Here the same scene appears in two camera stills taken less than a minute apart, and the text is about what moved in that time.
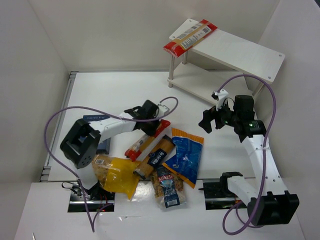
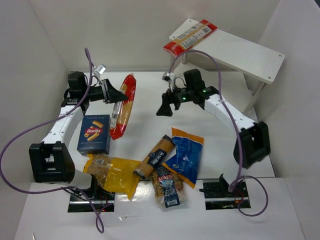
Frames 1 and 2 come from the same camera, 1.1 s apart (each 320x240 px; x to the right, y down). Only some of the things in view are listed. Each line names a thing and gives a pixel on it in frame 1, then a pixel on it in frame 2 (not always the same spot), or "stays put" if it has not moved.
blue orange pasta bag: x=185 y=161 stays put
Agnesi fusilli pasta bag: x=168 y=188 stays put
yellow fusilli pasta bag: x=116 y=174 stays put
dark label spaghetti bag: x=154 y=158 stays put
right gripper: x=215 y=118 → x=171 y=97
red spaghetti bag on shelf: x=177 y=47 stays put
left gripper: x=152 y=127 → x=107 y=91
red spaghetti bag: x=145 y=144 → x=123 y=109
